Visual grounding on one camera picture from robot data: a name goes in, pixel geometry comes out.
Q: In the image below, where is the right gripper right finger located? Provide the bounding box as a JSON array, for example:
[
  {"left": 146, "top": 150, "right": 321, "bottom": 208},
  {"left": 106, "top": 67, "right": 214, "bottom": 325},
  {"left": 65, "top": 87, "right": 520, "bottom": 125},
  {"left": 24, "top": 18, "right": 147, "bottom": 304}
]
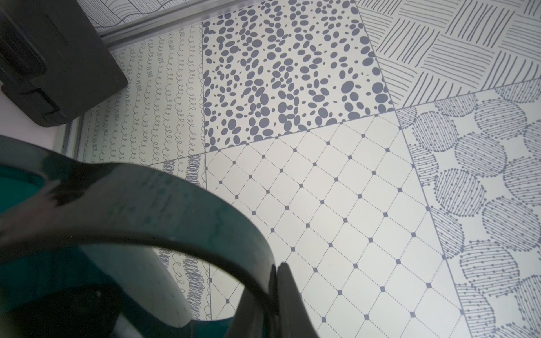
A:
[{"left": 276, "top": 263, "right": 318, "bottom": 338}]

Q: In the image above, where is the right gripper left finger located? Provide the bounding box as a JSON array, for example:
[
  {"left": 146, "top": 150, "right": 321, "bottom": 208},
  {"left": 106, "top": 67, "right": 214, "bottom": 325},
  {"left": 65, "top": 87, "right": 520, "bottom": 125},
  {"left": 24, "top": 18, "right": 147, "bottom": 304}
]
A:
[{"left": 225, "top": 291, "right": 265, "bottom": 338}]

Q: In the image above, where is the dark green watering can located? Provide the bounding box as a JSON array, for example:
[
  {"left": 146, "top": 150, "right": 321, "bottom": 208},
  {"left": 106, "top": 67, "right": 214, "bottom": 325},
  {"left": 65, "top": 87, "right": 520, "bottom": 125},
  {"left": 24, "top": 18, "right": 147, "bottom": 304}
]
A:
[{"left": 1, "top": 137, "right": 280, "bottom": 337}]

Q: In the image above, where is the black plastic tool case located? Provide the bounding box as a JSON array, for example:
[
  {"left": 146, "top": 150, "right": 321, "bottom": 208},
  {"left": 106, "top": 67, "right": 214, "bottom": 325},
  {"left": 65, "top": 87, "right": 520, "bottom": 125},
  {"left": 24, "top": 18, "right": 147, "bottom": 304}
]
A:
[{"left": 1, "top": 1, "right": 128, "bottom": 128}]

